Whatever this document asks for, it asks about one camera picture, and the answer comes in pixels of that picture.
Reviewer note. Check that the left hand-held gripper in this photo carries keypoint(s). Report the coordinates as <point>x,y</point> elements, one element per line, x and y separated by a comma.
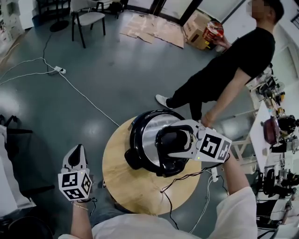
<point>74,184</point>

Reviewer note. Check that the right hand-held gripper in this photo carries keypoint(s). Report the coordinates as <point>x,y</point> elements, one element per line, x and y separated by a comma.
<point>211,144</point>

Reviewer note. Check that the pressure cooker lid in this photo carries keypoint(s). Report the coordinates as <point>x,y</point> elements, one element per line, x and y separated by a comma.
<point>151,135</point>

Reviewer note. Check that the black electric pressure cooker pot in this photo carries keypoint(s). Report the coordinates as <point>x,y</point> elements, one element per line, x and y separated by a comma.
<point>130,158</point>

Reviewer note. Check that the person's left forearm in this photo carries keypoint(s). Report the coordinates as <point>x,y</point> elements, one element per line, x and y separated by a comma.
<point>80,221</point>

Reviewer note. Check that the person's right forearm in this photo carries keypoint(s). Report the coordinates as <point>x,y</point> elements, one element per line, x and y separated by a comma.
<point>234,177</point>

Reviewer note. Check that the person's grey jeans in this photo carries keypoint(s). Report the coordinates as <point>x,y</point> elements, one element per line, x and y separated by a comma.
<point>105,207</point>

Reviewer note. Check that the round wooden side table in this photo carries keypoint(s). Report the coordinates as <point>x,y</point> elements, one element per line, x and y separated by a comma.
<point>130,186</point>

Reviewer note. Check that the black office chair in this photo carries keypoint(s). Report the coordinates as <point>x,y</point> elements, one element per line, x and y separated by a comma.
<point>18,131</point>

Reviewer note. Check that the maroon cooking pot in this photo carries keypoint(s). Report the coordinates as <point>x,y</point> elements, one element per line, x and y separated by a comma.
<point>271,130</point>

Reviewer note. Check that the person's white shirt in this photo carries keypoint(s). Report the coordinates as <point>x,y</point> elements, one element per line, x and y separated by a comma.
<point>163,226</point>

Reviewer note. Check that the large cardboard box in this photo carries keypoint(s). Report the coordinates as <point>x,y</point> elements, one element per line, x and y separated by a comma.
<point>196,30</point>

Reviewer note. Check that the red noodle cup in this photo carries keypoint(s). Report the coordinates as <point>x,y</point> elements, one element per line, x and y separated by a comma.
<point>212,30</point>

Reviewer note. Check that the flattened cardboard sheets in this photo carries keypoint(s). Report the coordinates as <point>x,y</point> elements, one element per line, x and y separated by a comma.
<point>151,28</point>

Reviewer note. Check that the glass entrance door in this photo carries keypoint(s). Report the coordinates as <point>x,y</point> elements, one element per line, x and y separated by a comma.
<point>210,7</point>

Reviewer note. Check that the grey chair with black legs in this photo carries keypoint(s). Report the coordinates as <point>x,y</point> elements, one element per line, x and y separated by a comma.
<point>91,17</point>

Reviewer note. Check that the white display shelf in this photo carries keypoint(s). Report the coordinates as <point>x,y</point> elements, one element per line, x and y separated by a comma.
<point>9,21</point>

